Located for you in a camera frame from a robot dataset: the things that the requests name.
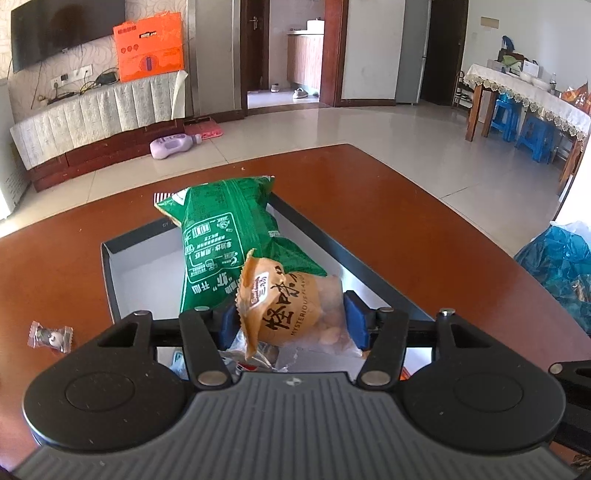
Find purple plastic bottle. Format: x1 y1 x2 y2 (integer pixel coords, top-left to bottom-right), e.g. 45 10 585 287
149 133 203 160

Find grey shallow box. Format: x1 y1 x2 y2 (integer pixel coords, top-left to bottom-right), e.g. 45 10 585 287
100 191 437 372

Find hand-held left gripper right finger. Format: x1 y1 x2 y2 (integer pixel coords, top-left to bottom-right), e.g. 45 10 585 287
342 290 502 387

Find wooden kitchen cabinet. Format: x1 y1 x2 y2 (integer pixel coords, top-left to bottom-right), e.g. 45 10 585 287
286 30 324 90

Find wooden dining table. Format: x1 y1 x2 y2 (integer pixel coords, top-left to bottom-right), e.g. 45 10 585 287
464 62 591 188

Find orange snack bags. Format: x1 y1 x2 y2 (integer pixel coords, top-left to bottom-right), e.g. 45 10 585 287
561 80 591 114

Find orange gift box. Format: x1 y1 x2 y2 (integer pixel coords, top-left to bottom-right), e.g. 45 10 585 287
113 11 187 84

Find blue plastic bag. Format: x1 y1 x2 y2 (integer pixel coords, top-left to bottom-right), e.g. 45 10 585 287
513 222 591 334

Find wooden tv cabinet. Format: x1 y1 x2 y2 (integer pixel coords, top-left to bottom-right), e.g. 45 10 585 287
10 71 188 192

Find small clear candy packet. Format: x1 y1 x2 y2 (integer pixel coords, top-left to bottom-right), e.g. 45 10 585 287
28 320 75 354

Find white lace cabinet cover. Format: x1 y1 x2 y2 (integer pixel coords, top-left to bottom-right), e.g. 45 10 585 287
10 71 188 171

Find shoe rack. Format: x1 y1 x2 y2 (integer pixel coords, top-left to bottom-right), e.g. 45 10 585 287
455 71 476 110

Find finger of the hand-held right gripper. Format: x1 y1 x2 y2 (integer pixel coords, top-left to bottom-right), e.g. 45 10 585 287
549 360 591 388

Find dark wooden door frame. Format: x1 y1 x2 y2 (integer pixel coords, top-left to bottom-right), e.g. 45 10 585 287
240 0 346 110

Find green snack bag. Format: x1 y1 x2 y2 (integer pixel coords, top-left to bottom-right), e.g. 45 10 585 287
154 174 328 319

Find silver snack packet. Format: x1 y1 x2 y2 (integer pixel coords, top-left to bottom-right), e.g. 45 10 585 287
217 330 280 371

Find wall power socket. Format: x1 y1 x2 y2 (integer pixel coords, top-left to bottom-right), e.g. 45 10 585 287
50 65 93 87

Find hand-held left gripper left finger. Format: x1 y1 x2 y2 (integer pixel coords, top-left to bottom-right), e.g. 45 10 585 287
97 302 243 388

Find white lace tablecloth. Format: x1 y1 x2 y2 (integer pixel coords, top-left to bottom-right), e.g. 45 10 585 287
464 62 591 141

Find pink floor mat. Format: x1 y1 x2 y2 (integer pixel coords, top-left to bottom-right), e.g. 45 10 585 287
184 117 225 140

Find blue plastic stool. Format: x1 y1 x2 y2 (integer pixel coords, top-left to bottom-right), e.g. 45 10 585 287
490 92 525 141
516 113 561 163

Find beige bag of round snacks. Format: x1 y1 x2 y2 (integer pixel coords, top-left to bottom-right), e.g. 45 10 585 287
235 248 370 363

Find silver refrigerator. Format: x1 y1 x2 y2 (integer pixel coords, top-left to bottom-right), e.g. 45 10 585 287
394 0 432 105

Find black television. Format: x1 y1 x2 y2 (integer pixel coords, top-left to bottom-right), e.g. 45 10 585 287
10 0 126 73

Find dark wooden door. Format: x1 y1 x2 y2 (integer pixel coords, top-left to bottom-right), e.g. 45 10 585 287
420 0 469 107

